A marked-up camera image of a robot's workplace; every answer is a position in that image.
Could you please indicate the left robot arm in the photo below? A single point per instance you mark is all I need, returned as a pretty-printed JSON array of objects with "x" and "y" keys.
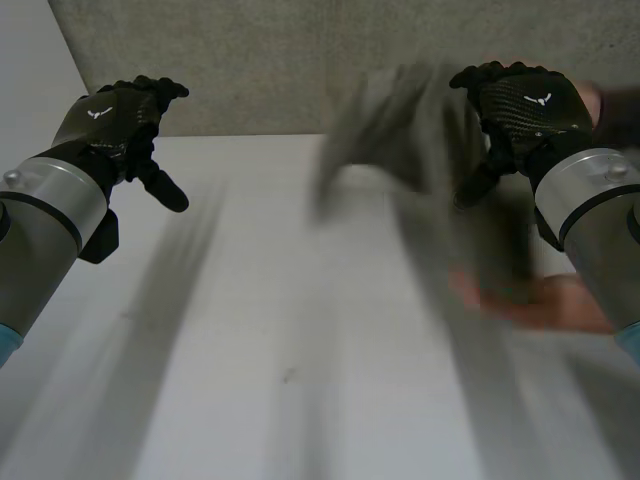
[{"x": 35, "y": 235}]

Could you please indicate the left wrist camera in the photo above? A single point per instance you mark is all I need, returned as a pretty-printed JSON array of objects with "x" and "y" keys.
[{"x": 102, "y": 240}]

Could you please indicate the person's hand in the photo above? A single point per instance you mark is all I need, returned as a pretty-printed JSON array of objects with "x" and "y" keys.
[
  {"x": 591, "y": 102},
  {"x": 545, "y": 307}
]

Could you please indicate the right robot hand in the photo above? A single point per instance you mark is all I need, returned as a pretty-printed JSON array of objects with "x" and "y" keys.
[{"x": 530, "y": 110}]

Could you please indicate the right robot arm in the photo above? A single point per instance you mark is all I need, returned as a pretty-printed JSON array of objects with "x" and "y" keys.
[{"x": 595, "y": 220}]

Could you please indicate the grey towel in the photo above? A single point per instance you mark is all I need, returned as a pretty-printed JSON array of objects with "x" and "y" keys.
[{"x": 390, "y": 130}]

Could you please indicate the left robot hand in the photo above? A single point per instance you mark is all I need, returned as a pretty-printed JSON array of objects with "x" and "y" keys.
[{"x": 117, "y": 117}]

